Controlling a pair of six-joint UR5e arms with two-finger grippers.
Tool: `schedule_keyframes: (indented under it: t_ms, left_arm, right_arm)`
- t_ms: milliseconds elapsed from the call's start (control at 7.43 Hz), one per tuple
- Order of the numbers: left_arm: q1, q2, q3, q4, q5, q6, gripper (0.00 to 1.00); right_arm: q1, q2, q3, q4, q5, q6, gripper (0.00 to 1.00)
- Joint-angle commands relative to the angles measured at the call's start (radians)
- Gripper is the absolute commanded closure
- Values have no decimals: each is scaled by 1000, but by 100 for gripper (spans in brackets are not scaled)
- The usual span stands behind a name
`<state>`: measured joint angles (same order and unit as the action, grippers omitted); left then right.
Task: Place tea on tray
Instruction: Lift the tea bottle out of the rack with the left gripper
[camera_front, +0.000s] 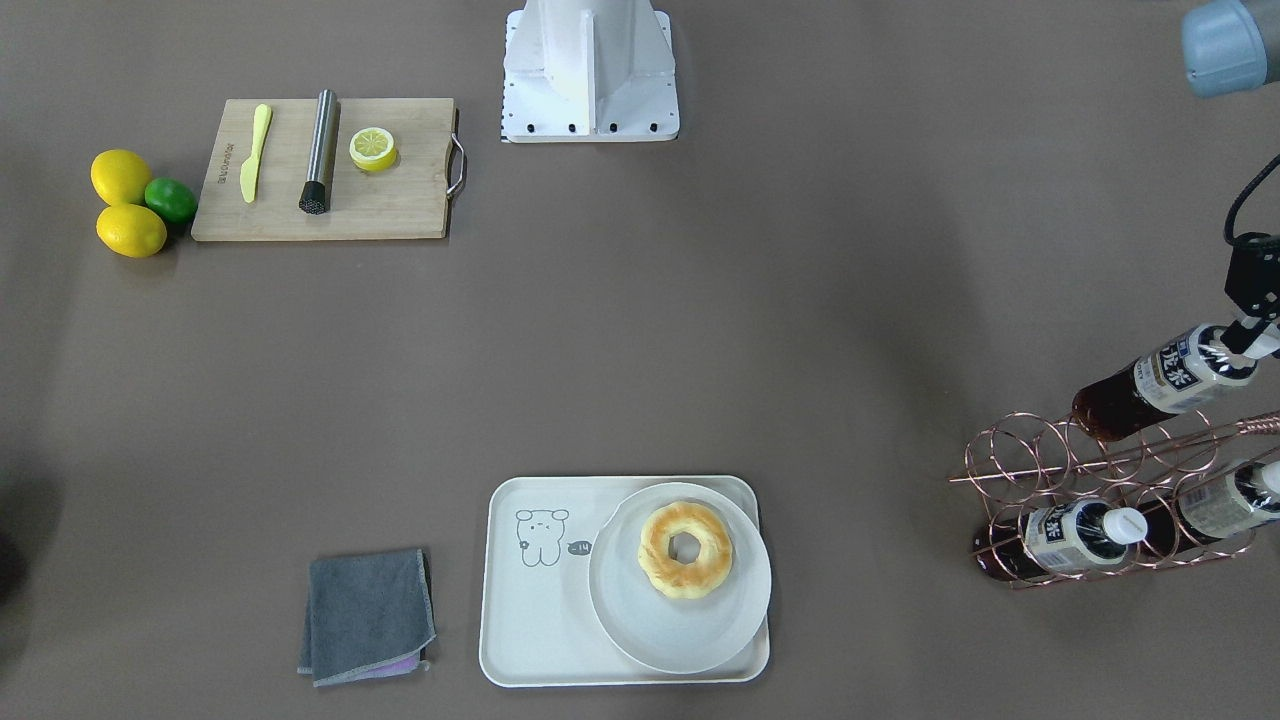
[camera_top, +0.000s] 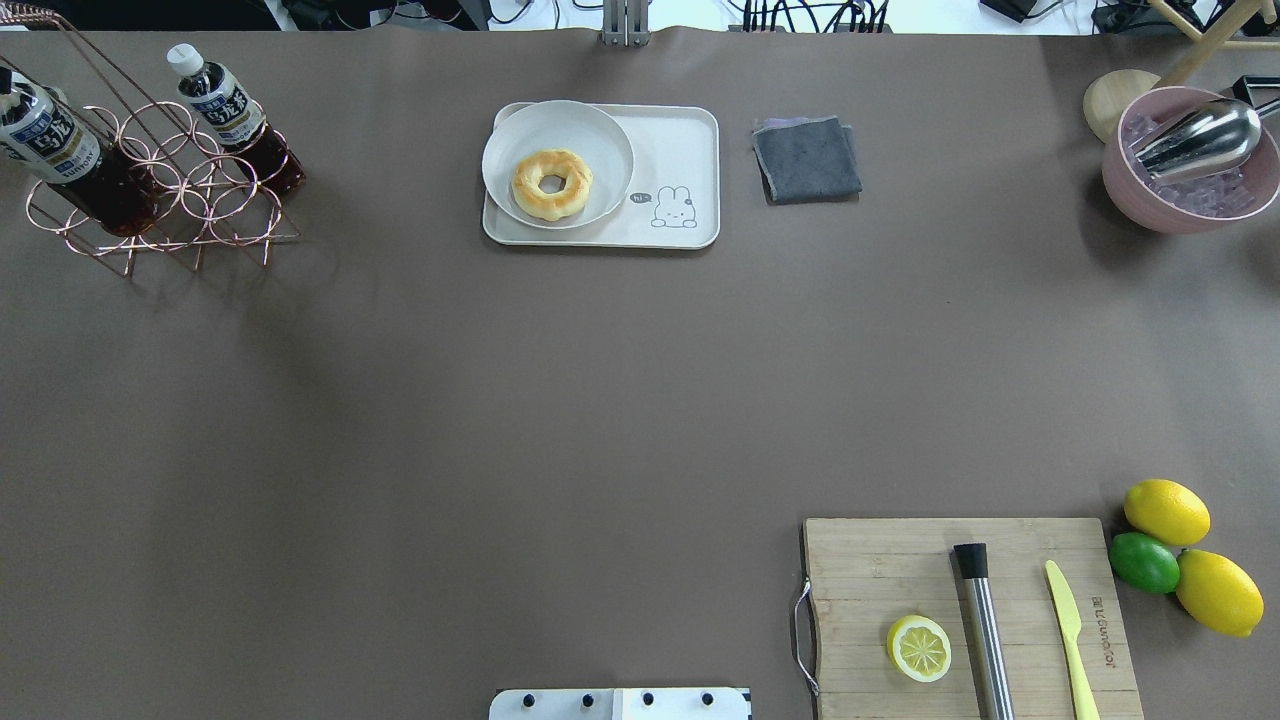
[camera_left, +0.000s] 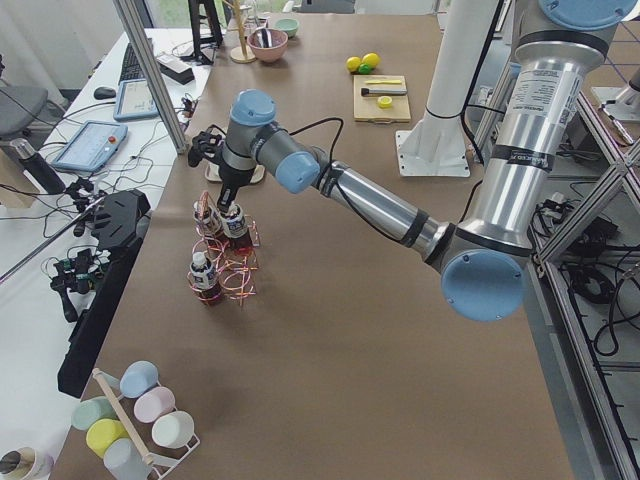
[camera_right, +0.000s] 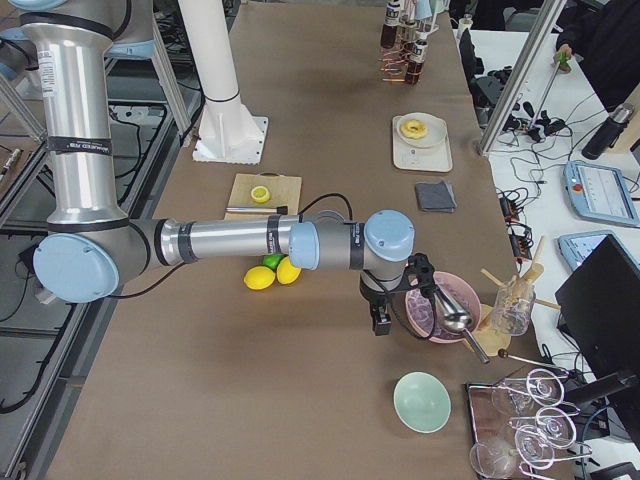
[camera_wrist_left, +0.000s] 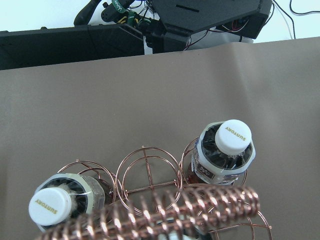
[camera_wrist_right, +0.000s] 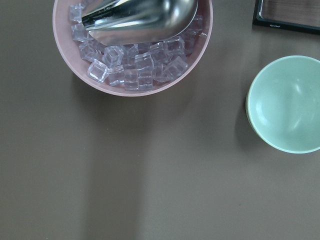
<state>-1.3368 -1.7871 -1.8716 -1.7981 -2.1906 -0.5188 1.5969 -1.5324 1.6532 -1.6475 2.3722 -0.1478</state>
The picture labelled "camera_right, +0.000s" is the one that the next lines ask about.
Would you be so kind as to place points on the aluminium frame post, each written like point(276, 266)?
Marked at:
point(546, 19)

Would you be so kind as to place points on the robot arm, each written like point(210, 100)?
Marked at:
point(93, 247)

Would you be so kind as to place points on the lower whole lemon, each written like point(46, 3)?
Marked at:
point(259, 278)

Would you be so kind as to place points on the white round plate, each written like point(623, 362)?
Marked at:
point(437, 129)

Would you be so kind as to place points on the blue teach pendant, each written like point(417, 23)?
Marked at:
point(598, 193)

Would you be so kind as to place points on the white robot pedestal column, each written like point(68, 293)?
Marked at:
point(227, 132)

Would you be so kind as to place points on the tea bottle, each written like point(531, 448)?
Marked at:
point(415, 58)
point(390, 24)

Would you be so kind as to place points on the upper whole lemon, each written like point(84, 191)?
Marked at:
point(286, 272)

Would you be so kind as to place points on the green lime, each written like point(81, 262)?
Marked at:
point(272, 260)

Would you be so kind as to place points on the wine glass holder tray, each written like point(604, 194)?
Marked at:
point(523, 426)

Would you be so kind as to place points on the black monitor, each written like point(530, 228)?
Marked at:
point(600, 307)

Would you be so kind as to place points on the whole lemon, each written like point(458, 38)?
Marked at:
point(259, 278)
point(286, 272)

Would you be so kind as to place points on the mint green bowl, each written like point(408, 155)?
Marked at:
point(422, 402)

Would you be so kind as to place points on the pink ice bowl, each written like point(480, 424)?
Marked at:
point(420, 315)

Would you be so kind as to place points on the steel muddler black tip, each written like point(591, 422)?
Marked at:
point(279, 210)

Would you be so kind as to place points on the copper wire bottle rack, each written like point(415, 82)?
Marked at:
point(416, 16)

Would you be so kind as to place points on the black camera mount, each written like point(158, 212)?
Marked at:
point(418, 274)

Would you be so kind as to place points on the glazed donut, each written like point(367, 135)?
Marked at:
point(414, 129)

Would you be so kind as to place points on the black water bottle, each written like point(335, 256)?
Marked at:
point(609, 131)

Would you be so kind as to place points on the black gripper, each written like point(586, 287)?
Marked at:
point(373, 294)

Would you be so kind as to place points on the steel ice scoop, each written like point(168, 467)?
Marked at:
point(454, 318)

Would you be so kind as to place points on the beige rabbit tray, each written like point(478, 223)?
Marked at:
point(430, 153)

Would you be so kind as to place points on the half lemon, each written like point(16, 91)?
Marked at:
point(260, 194)

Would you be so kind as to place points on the bamboo cutting board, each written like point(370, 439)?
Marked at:
point(284, 191)

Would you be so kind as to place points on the grey folded cloth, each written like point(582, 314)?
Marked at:
point(435, 197)

